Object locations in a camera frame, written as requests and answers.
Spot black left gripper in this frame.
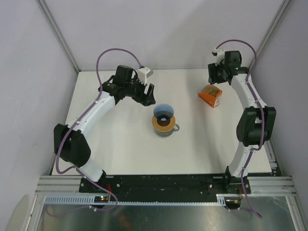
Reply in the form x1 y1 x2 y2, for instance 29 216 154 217
124 75 155 106

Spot blue coffee dripper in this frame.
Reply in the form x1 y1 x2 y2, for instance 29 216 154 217
154 103 174 120

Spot wooden dripper holder ring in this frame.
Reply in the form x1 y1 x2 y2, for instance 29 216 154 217
151 115 176 132

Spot grey glass coffee server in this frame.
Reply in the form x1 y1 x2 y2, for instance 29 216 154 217
155 124 180 138

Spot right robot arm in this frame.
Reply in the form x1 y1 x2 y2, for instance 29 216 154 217
208 50 276 193

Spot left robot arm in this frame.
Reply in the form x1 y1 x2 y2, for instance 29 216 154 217
53 65 156 193

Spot brown paper coffee filters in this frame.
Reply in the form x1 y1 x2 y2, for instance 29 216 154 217
201 85 220 97

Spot orange coffee filter box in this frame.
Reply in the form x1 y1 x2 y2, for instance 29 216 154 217
198 90 223 108

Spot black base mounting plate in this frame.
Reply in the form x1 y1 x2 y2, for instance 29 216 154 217
79 173 251 202

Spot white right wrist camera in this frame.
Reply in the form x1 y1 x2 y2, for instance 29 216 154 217
212 49 226 66

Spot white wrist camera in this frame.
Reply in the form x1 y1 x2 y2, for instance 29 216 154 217
212 49 226 66
137 67 153 85

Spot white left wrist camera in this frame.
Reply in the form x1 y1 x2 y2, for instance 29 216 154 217
137 67 153 85

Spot right aluminium frame post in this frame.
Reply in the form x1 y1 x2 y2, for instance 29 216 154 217
238 0 293 67

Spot aluminium frame post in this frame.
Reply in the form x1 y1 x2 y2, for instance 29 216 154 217
238 0 293 67
36 0 80 74

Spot grey slotted cable duct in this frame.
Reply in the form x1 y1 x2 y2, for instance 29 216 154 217
44 194 239 206

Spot left aluminium frame post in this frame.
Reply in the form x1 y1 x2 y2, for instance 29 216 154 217
36 0 80 74

